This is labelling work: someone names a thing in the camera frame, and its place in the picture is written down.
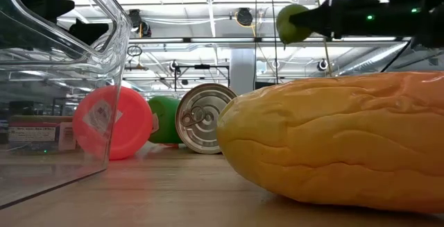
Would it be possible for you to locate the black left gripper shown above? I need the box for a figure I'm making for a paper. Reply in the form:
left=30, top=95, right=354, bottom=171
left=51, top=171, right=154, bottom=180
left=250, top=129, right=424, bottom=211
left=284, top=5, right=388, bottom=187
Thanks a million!
left=0, top=0, right=110, bottom=51

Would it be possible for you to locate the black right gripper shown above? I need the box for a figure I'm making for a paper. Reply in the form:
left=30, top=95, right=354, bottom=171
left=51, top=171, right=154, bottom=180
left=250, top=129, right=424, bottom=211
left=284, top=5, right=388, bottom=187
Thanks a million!
left=289, top=0, right=422, bottom=40

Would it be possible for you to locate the green pear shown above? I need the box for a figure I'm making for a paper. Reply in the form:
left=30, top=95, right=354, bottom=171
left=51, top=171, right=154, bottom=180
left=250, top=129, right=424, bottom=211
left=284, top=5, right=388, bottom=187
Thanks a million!
left=275, top=3, right=313, bottom=46

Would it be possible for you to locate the yellow orange mango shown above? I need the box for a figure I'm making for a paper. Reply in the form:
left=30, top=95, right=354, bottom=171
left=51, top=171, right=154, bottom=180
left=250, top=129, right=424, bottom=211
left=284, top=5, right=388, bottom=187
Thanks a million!
left=216, top=70, right=444, bottom=215

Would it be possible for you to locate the orange plastic bottle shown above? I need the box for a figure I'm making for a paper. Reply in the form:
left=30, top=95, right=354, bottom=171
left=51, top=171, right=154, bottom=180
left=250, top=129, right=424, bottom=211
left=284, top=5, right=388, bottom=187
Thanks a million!
left=71, top=85, right=154, bottom=161

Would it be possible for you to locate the green plastic bottle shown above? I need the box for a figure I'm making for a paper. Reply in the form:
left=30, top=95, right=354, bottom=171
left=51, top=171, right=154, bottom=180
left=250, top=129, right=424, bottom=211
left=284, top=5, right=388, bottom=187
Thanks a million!
left=148, top=96, right=183, bottom=144

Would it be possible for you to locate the metal tin can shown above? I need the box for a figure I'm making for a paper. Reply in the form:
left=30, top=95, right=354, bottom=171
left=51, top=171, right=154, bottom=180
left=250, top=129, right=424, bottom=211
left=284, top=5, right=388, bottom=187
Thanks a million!
left=175, top=83, right=239, bottom=155

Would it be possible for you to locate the wide clear plastic bin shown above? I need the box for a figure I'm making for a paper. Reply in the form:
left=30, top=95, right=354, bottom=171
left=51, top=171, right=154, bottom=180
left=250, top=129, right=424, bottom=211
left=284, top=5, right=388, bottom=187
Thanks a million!
left=0, top=0, right=133, bottom=210

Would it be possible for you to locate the labelled cardboard box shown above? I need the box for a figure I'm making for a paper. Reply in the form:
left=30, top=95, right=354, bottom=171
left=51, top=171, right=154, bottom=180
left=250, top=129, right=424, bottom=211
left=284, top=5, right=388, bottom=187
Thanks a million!
left=7, top=115, right=76, bottom=152

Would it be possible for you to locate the yellow hanging cable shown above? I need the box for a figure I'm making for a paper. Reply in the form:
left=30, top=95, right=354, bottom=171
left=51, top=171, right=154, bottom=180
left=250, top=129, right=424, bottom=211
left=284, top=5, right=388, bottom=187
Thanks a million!
left=322, top=36, right=333, bottom=78

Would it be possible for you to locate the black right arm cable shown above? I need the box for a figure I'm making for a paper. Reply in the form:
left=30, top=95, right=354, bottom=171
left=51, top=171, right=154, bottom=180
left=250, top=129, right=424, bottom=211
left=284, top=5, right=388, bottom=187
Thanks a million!
left=380, top=39, right=414, bottom=73

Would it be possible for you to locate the black gantry frame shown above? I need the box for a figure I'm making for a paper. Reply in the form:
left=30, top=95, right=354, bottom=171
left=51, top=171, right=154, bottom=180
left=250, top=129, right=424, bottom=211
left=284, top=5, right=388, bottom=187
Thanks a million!
left=173, top=64, right=231, bottom=90

